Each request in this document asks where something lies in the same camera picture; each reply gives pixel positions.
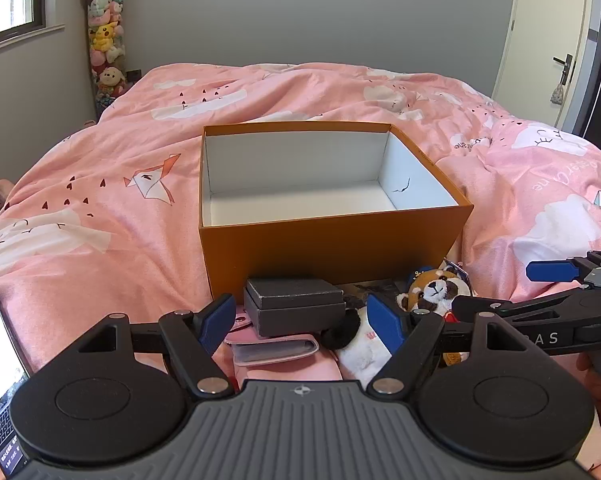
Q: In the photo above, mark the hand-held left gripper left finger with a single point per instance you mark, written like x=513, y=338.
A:
x=215, y=321

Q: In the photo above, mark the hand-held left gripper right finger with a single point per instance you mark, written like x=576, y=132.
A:
x=386, y=325

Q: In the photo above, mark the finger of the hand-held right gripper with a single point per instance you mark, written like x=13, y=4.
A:
x=550, y=271
x=485, y=305

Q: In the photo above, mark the white plush dog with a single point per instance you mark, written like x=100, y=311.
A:
x=368, y=352

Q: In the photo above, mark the red panda plush toy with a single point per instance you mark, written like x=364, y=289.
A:
x=438, y=290

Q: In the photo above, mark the pink snap wallet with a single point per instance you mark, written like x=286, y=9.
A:
x=275, y=352

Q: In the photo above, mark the dark grey lidded box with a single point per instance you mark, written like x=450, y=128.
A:
x=290, y=310

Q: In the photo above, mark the orange cardboard box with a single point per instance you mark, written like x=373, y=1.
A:
x=330, y=240

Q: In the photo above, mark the dark glossy packet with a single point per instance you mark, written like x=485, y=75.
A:
x=375, y=290

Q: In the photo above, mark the small hanging pouch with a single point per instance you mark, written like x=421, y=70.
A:
x=557, y=94

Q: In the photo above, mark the pink printed blanket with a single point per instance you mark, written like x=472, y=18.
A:
x=105, y=160

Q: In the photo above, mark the white door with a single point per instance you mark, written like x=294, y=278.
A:
x=535, y=35

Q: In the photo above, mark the clear tube of plush toys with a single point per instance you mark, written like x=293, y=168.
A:
x=105, y=35

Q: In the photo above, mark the dark wall socket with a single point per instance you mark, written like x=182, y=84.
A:
x=134, y=76

